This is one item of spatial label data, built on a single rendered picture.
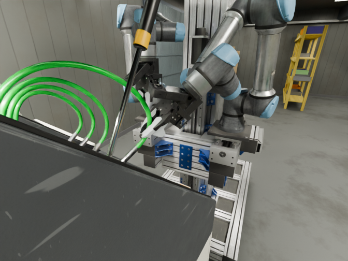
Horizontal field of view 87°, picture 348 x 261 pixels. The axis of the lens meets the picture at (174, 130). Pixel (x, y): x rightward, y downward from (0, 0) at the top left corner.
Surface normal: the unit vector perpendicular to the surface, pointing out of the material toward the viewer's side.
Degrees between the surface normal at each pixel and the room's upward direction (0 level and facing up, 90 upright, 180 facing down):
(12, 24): 90
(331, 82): 90
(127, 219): 90
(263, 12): 105
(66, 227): 90
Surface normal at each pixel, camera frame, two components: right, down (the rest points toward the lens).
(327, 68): -0.43, 0.35
